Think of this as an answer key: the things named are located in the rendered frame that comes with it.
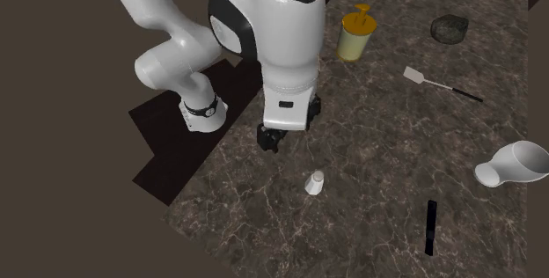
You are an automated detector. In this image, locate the yellow pump dispenser bottle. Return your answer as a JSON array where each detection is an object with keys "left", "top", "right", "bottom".
[{"left": 335, "top": 4, "right": 378, "bottom": 62}]

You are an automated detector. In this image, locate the dark robot stand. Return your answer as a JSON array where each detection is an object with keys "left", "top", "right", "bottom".
[{"left": 128, "top": 57, "right": 264, "bottom": 208}]

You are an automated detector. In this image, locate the white cup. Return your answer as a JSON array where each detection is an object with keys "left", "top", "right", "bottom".
[{"left": 473, "top": 140, "right": 549, "bottom": 188}]

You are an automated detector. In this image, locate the black flat bar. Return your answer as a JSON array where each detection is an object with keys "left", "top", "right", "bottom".
[{"left": 424, "top": 200, "right": 438, "bottom": 257}]

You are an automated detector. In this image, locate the white spatula with black handle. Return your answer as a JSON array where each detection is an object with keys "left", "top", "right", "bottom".
[{"left": 402, "top": 65, "right": 485, "bottom": 104}]

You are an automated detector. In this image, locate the small white shaker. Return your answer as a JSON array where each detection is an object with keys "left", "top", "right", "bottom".
[{"left": 304, "top": 170, "right": 326, "bottom": 197}]

